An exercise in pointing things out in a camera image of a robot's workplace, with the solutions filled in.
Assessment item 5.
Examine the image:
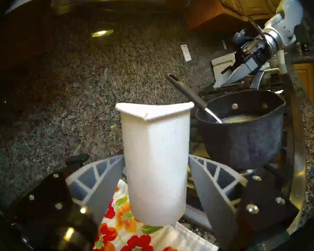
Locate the pale yellow cooking liquid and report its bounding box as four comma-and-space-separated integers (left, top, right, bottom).
221, 114, 262, 123

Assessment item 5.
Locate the white wall outlet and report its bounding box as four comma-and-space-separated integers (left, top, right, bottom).
180, 44, 192, 62

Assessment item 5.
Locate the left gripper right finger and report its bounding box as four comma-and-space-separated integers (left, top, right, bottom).
189, 155, 299, 249

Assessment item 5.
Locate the stainless steel gas cooktop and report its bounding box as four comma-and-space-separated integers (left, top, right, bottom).
183, 78, 308, 235

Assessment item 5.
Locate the white rectangular board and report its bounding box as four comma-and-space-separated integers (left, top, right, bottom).
211, 53, 237, 81

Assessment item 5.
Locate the black handled metal spoon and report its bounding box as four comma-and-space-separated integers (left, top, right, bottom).
165, 74, 223, 123

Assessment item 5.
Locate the floral dish towel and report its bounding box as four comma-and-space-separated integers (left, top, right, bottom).
93, 179, 220, 251

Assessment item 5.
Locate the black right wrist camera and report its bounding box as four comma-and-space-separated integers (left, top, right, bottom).
232, 30, 254, 45

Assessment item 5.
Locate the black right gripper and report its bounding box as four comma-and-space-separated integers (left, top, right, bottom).
213, 41, 274, 88

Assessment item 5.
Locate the wooden upper cabinet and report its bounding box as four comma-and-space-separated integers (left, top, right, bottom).
186, 0, 285, 31

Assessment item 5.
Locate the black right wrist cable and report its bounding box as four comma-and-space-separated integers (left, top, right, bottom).
248, 17, 267, 41

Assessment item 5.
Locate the small white paper cup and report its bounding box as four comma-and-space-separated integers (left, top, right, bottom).
276, 50, 288, 74

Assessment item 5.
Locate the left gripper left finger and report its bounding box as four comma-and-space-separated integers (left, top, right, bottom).
13, 155, 126, 227

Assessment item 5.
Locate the dark grey saucepan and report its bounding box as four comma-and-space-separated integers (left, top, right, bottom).
195, 70, 286, 171

